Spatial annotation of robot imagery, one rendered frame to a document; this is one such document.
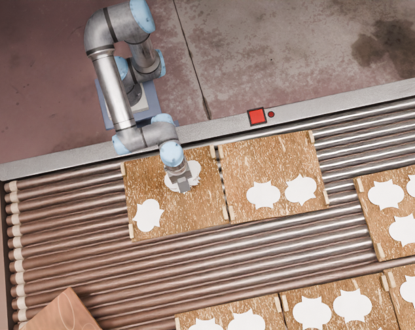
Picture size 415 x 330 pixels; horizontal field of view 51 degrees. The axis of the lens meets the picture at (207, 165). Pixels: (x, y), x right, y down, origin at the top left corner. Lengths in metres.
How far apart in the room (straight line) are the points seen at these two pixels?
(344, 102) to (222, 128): 0.56
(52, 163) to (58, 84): 1.32
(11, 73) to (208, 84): 1.42
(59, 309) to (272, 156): 1.04
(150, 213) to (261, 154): 0.53
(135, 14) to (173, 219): 0.82
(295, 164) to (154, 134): 0.67
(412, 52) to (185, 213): 2.15
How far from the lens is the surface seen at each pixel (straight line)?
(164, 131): 1.51
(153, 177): 1.89
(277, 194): 1.84
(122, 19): 1.52
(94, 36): 1.53
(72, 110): 3.19
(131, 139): 1.52
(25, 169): 2.10
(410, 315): 1.92
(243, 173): 1.87
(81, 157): 2.02
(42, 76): 3.39
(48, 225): 2.00
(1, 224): 2.05
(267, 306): 1.80
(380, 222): 1.92
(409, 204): 1.97
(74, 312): 1.79
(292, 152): 1.91
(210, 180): 1.86
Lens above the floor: 2.73
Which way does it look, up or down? 73 degrees down
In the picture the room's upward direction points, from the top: 11 degrees counter-clockwise
